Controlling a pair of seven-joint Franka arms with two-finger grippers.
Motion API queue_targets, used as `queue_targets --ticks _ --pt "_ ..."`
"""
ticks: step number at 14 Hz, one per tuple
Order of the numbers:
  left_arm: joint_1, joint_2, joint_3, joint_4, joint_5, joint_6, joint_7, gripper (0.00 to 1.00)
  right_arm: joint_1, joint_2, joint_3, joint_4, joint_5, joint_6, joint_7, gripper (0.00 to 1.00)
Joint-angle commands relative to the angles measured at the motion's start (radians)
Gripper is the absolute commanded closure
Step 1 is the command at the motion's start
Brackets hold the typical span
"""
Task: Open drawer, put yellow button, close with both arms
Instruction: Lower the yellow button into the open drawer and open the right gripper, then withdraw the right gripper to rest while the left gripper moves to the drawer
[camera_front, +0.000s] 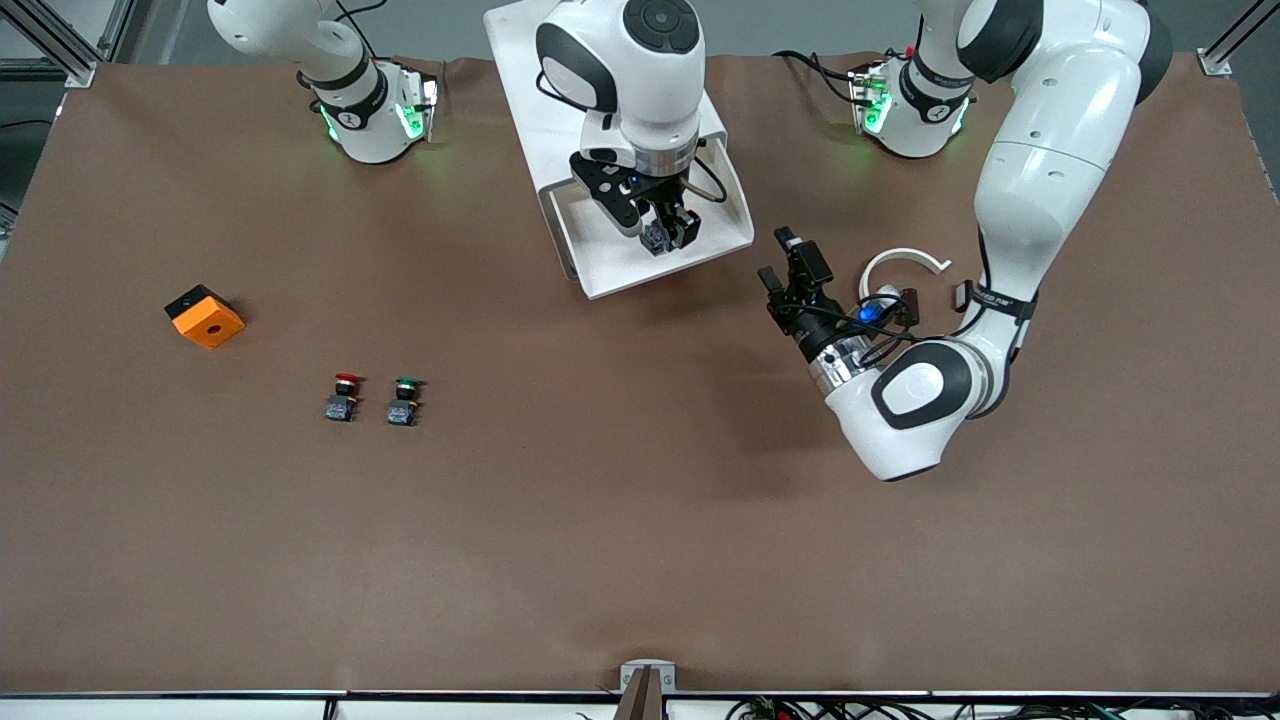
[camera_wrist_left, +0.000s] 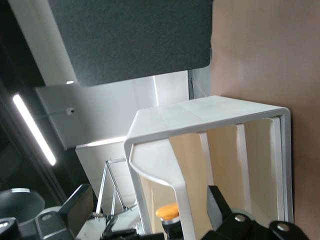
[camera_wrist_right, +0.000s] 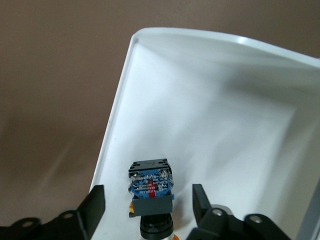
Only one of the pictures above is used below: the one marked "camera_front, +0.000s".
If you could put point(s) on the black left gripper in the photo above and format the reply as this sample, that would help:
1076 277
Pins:
806 331

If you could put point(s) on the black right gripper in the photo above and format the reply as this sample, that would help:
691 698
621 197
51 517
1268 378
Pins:
663 192

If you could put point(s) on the small grey block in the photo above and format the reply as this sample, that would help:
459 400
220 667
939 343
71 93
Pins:
656 241

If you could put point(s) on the translucent white drawer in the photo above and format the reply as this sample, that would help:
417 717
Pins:
610 262

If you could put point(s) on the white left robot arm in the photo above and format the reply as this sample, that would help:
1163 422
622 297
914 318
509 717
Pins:
1050 150

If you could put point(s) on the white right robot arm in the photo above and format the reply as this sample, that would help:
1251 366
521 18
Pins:
360 120

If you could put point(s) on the white drawer cabinet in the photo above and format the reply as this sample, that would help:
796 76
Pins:
520 80

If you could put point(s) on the green push button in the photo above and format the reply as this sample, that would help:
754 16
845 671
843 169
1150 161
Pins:
404 400

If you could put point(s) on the red push button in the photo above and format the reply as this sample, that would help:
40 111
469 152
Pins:
343 396

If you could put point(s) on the orange button box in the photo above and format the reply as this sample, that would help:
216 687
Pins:
207 318

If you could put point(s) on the white curved pipe clamp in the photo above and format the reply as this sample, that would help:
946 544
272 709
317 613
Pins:
905 254

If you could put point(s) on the brown cylindrical part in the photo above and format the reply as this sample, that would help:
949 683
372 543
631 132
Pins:
911 300

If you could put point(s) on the brown table mat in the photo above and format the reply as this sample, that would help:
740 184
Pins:
600 520

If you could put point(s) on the brown pole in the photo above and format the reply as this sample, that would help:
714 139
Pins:
642 700

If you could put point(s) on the grey metal bracket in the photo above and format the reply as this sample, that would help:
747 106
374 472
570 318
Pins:
648 668

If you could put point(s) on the white table edge rail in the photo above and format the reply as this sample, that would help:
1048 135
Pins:
200 705

